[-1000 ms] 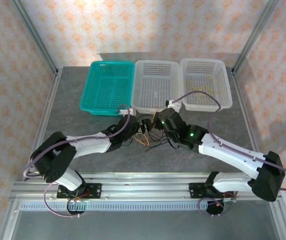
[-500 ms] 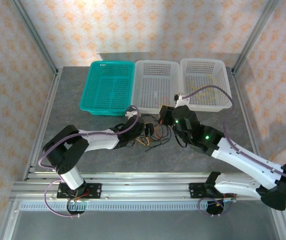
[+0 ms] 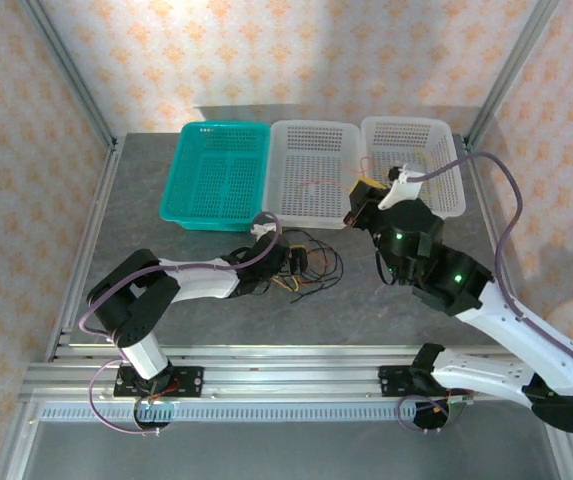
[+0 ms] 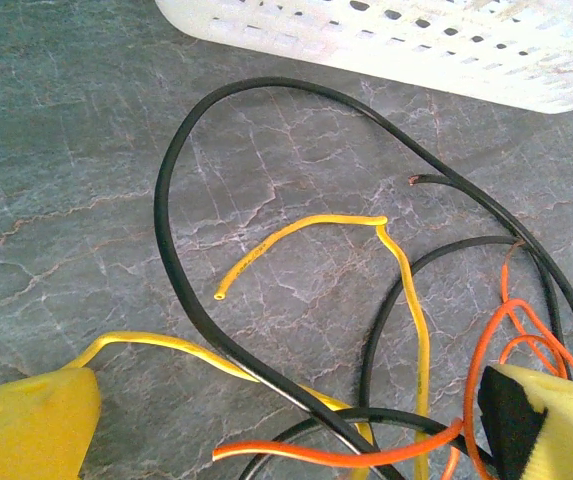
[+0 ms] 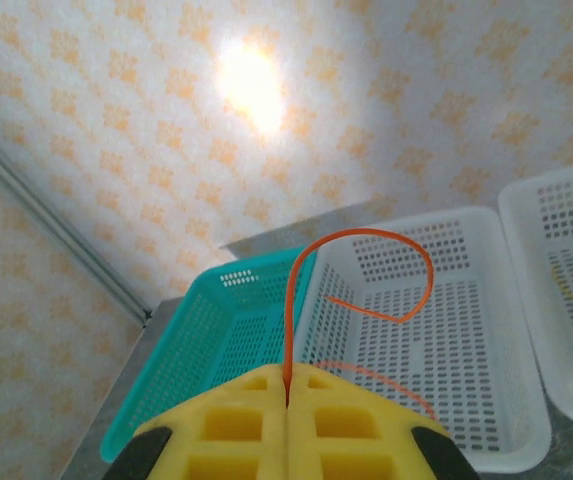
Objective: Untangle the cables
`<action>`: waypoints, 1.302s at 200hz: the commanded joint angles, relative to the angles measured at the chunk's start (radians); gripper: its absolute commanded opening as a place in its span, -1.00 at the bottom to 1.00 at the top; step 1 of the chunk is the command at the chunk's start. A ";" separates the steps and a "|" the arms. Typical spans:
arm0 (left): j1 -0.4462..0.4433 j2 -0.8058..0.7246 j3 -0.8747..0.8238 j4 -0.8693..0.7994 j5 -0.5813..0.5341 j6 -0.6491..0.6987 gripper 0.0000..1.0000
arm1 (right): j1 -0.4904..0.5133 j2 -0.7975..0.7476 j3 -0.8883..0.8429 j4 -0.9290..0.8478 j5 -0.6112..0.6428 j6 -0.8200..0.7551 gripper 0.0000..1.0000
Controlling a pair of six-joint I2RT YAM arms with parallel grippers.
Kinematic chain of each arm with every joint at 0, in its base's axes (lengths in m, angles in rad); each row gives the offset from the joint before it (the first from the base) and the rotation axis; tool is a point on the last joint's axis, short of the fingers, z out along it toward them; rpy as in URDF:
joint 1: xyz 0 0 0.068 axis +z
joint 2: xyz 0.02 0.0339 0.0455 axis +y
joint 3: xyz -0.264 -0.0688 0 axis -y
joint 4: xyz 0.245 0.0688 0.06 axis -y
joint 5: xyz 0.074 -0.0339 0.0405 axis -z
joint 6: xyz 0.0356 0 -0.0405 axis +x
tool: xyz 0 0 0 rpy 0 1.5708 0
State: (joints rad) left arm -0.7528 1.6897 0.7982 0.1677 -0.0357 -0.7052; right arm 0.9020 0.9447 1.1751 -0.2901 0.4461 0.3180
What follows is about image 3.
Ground orange cable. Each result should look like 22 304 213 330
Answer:
305 249 335 289
340 155 375 187
295 177 350 201

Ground white perforated plastic basket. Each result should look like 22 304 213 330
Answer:
360 115 468 221
261 119 362 231

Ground teal perforated plastic basket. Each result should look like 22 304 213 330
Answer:
159 121 272 234

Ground purple cable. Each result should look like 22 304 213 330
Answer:
81 212 283 435
396 151 573 434

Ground aluminium mounting rail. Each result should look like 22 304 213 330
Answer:
20 342 477 404

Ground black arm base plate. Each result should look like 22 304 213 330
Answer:
114 366 205 400
378 366 435 399

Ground grey slotted cable duct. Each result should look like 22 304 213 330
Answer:
39 402 417 425

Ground aluminium frame post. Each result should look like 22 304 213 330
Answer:
18 0 120 151
464 0 562 151

